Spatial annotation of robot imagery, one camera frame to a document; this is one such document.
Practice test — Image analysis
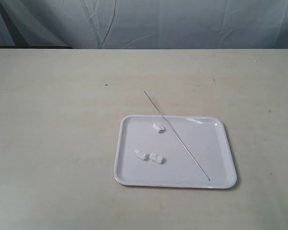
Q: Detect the white backdrop curtain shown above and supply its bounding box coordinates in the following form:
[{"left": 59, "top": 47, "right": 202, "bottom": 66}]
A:
[{"left": 0, "top": 0, "right": 288, "bottom": 49}]

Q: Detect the white foam piece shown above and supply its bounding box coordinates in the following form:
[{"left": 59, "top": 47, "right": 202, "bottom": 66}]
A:
[
  {"left": 152, "top": 123, "right": 165, "bottom": 133},
  {"left": 149, "top": 153, "right": 164, "bottom": 164},
  {"left": 134, "top": 149, "right": 149, "bottom": 161}
]

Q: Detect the white rectangular tray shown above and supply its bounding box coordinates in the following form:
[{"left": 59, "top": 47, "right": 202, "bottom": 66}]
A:
[{"left": 114, "top": 115, "right": 237, "bottom": 189}]

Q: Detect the thin metal skewer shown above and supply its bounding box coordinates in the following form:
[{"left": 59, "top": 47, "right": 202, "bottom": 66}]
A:
[{"left": 144, "top": 91, "right": 211, "bottom": 181}]

